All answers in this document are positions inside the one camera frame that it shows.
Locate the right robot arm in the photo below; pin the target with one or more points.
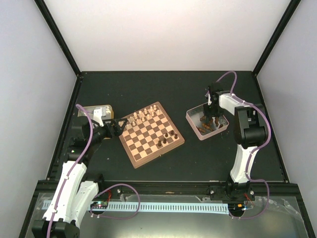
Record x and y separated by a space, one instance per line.
251 133

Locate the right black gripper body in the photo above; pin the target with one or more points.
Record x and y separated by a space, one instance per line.
213 111

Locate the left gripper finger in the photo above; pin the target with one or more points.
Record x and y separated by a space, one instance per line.
120 125
109 121

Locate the pink-rimmed metal tin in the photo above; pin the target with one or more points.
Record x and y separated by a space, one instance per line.
203 126

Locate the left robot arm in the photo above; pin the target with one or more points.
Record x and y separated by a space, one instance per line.
76 187

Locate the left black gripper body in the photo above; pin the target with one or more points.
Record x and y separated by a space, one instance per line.
109 133

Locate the wooden chess board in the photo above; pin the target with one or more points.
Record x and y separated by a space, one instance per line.
141 144

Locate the small circuit board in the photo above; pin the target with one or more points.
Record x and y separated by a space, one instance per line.
99 205

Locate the light blue cable duct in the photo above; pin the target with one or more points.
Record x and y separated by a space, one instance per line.
165 207

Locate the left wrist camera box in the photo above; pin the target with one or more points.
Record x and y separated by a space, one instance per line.
98 113

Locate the yellow-rimmed metal tin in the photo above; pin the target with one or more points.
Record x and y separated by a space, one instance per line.
109 114

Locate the white chess pieces row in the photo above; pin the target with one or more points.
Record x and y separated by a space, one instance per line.
147 116

